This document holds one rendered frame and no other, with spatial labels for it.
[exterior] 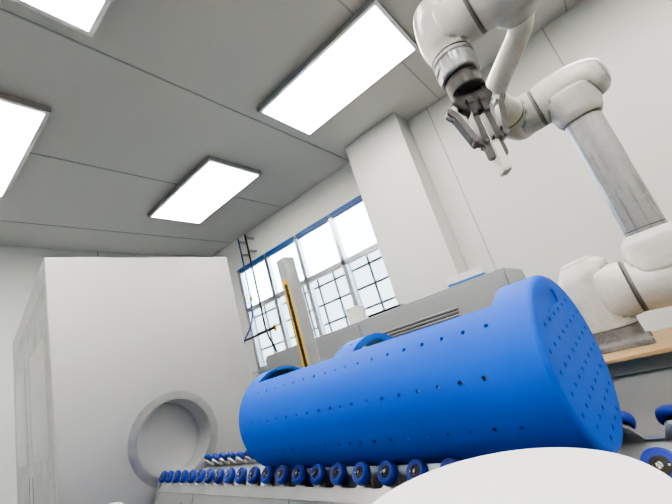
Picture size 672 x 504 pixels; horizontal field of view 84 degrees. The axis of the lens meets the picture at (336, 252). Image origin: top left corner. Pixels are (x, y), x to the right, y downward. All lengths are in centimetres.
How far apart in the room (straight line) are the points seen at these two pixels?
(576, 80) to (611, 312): 68
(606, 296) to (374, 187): 293
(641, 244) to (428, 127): 311
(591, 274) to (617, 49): 285
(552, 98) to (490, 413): 101
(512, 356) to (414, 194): 314
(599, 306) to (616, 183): 35
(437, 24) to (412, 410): 78
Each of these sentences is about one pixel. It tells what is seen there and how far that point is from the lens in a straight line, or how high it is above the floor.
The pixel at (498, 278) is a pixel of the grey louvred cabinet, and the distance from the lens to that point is 234.
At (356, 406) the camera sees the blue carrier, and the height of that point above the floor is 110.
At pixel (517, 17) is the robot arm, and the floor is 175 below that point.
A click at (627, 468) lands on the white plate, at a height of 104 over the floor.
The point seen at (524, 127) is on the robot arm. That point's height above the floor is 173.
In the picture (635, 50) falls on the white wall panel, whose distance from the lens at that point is 395.
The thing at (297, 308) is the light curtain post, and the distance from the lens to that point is 161.
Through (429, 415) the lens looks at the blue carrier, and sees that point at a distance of 71.
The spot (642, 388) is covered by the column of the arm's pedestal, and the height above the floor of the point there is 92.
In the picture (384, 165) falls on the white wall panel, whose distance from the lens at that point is 392.
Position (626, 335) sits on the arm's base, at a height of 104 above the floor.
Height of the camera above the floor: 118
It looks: 17 degrees up
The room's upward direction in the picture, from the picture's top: 17 degrees counter-clockwise
